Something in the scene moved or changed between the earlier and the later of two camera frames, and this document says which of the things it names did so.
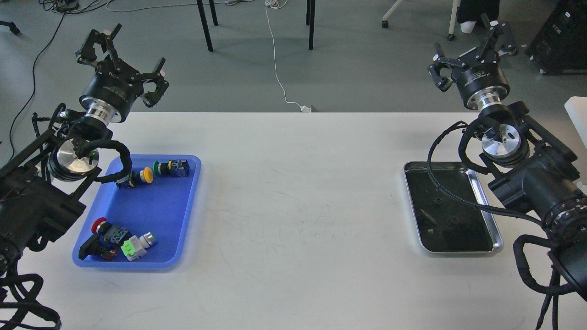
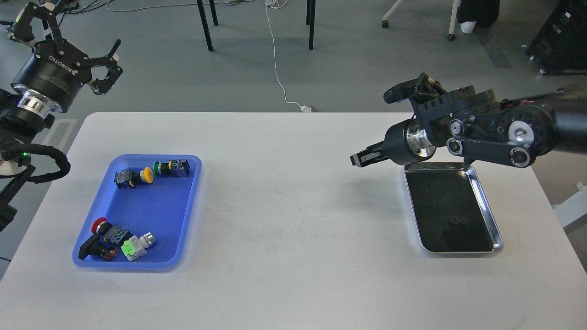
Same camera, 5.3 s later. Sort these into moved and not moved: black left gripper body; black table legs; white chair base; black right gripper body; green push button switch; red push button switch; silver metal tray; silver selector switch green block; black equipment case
Moved: black left gripper body; black right gripper body
Not moved: white chair base; black table legs; black equipment case; red push button switch; silver metal tray; silver selector switch green block; green push button switch
